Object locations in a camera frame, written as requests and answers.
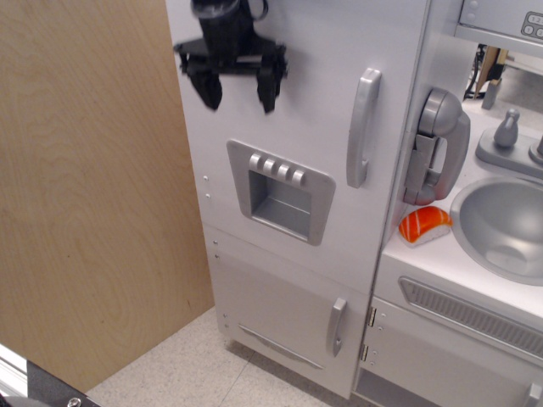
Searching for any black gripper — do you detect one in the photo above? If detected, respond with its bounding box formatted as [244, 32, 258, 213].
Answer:
[174, 14, 288, 114]

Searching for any white toy fridge door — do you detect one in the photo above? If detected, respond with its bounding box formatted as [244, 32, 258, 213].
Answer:
[178, 1, 430, 294]

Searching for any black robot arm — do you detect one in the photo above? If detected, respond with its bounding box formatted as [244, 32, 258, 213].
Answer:
[174, 1, 288, 114]

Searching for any white toy fridge cabinet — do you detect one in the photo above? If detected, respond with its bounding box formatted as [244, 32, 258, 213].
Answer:
[377, 0, 476, 293]

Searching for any grey ice dispenser box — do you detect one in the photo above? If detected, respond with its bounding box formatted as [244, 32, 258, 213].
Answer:
[227, 140, 336, 246]

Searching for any salmon nigiri sushi toy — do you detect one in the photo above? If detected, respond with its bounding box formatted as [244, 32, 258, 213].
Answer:
[398, 206, 453, 247]

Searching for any white lower freezer door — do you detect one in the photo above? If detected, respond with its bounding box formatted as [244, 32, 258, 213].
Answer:
[204, 226, 368, 399]

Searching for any grey toy faucet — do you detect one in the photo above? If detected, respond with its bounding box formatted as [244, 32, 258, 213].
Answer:
[476, 109, 542, 179]

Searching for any grey toy microwave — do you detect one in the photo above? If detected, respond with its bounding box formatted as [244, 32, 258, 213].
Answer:
[456, 0, 542, 46]

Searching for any grey toy sink basin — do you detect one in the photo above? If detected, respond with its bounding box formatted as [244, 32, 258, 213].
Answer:
[451, 177, 542, 287]

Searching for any white oven door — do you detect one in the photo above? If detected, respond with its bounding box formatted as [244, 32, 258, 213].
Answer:
[355, 298, 542, 406]

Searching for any grey oven vent panel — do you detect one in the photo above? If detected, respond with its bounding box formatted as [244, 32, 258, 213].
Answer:
[398, 276, 542, 359]

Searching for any grey fridge door handle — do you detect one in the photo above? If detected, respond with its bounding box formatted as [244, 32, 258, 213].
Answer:
[345, 68, 382, 188]

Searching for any grey toy wall phone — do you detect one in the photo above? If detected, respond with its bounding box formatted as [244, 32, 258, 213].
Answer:
[403, 88, 471, 206]

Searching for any grey freezer door handle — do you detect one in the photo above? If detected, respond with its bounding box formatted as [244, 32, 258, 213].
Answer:
[326, 298, 347, 357]

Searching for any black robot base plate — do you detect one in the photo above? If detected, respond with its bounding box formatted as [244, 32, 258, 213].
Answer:
[1, 360, 99, 407]

